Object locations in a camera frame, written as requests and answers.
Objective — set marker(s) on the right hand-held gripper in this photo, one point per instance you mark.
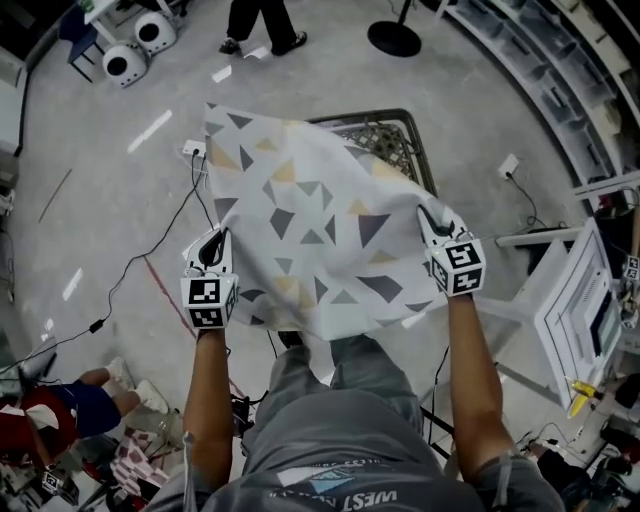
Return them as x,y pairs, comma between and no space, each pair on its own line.
462,265

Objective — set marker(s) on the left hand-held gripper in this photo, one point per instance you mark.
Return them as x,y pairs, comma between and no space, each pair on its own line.
205,295

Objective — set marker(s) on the white triangle-print tablecloth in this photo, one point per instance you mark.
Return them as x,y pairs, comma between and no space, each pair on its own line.
310,240

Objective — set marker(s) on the person's left forearm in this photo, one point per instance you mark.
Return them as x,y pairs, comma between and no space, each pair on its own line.
210,395

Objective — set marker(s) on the person's right forearm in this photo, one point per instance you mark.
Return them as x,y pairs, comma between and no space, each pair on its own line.
475,380

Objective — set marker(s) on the person's black shoe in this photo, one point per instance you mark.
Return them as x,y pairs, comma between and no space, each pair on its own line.
290,339

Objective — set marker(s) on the white power strip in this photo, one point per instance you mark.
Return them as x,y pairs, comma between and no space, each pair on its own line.
509,166
194,148

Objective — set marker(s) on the person's grey trousers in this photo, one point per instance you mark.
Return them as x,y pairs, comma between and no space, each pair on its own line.
360,380

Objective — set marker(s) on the white framed screen unit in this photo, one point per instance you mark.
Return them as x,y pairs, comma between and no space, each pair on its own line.
575,320

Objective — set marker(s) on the pink checkered cloth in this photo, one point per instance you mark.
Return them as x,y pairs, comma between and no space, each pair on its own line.
137,462

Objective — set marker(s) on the black round stand base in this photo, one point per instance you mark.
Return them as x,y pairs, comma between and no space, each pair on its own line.
394,39

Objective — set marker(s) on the white shelf rack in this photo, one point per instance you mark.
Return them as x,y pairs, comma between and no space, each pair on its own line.
550,75

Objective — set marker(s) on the person's grey shirt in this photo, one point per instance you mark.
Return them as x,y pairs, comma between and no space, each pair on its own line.
345,465

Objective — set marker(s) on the yellow tool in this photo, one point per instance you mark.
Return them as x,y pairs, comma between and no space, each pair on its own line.
582,395

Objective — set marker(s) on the white paper sheet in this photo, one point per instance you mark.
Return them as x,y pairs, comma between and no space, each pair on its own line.
256,53

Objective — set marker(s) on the white round pod with hole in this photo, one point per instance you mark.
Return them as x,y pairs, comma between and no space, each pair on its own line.
125,65
155,32

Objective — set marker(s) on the blue chair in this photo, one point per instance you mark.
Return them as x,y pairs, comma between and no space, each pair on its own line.
80,35

